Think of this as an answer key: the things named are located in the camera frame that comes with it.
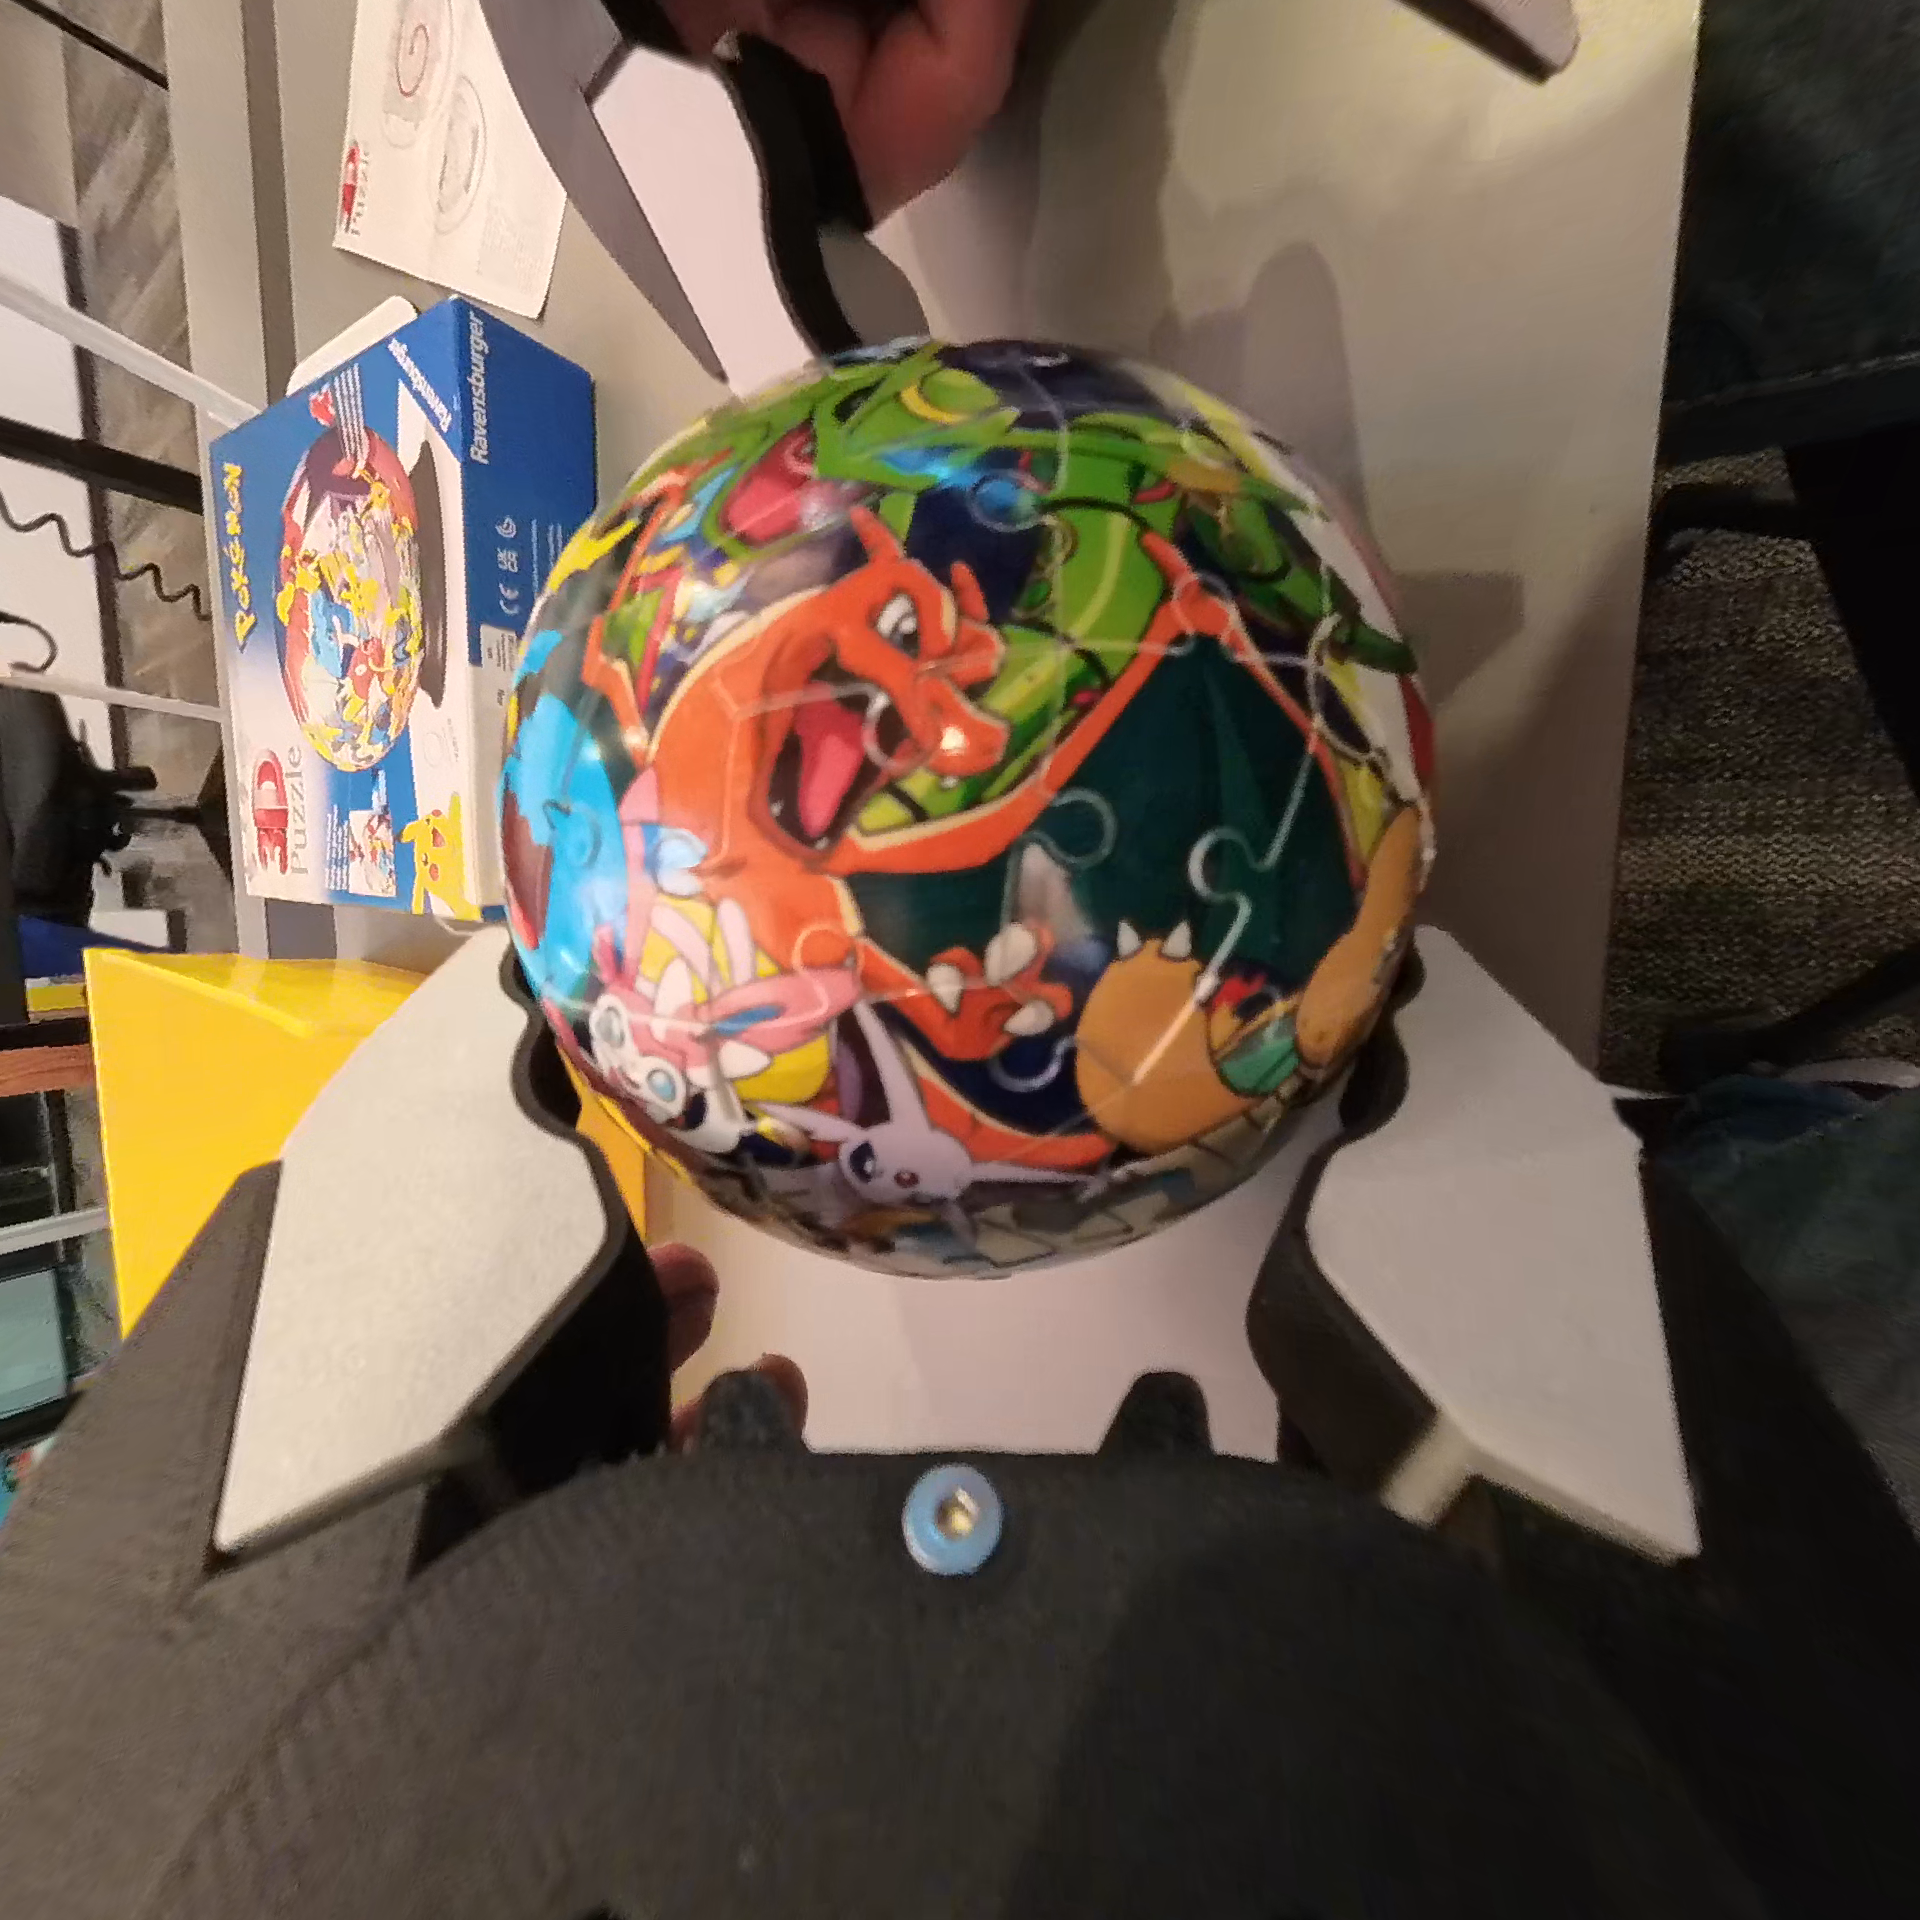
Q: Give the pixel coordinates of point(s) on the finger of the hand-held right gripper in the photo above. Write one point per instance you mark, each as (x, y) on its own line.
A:
(1500, 27)
(646, 225)

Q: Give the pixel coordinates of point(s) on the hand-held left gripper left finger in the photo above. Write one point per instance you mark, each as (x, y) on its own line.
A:
(406, 1244)

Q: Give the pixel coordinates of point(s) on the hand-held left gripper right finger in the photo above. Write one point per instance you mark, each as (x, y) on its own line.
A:
(1500, 1260)

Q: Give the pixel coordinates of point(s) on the colourful cartoon puzzle ball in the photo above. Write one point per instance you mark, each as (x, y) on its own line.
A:
(975, 809)

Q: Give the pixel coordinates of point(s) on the blue puzzle box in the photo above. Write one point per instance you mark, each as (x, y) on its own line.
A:
(406, 599)

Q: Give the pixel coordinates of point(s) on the person's right hand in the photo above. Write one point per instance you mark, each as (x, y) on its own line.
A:
(945, 76)

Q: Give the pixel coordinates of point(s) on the person's left hand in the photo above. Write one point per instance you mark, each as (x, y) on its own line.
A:
(734, 1395)

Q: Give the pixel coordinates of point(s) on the white instruction sheet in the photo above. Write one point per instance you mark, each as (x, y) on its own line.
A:
(450, 149)

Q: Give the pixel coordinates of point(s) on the yellow plastic bin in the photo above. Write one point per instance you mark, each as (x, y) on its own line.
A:
(225, 1080)

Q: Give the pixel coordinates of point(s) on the person's dark teal clothing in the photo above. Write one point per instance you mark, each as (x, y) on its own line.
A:
(1800, 1213)

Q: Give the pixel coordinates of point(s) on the black office chair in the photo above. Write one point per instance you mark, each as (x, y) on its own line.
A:
(60, 819)

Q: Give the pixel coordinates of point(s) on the white metal rail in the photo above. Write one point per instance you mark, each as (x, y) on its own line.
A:
(136, 347)

